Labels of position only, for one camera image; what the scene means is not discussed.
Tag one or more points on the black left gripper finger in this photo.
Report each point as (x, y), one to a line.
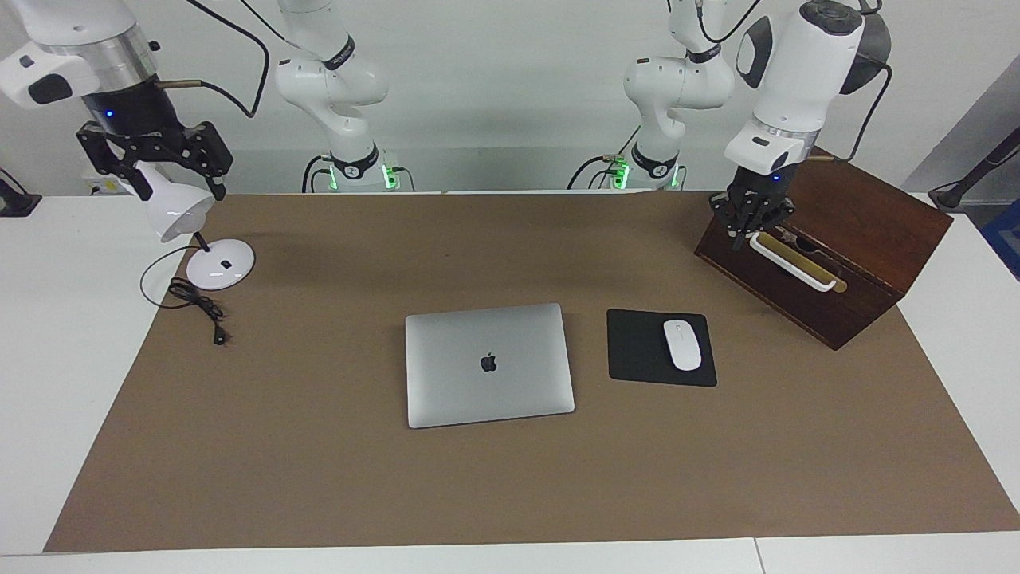
(733, 219)
(777, 215)

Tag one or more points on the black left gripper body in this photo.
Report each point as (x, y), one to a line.
(759, 185)

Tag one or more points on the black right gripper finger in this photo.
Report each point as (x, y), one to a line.
(209, 151)
(107, 151)

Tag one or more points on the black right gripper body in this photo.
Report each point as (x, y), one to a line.
(131, 115)

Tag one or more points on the silver laptop computer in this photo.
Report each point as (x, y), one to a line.
(486, 399)

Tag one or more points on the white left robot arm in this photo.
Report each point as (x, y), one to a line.
(797, 64)

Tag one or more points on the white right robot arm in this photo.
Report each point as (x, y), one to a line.
(335, 80)

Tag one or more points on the dark brown wooden box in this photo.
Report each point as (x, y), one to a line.
(868, 223)

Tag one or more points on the white computer mouse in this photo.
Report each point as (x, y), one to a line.
(682, 345)

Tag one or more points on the black mouse pad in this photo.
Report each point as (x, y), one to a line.
(637, 351)

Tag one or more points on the black floor stand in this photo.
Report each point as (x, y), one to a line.
(952, 195)

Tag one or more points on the blue background object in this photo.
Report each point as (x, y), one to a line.
(1006, 235)

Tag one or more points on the large brown table mat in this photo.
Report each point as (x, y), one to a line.
(319, 478)

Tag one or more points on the black clamp mount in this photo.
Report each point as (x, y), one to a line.
(20, 206)

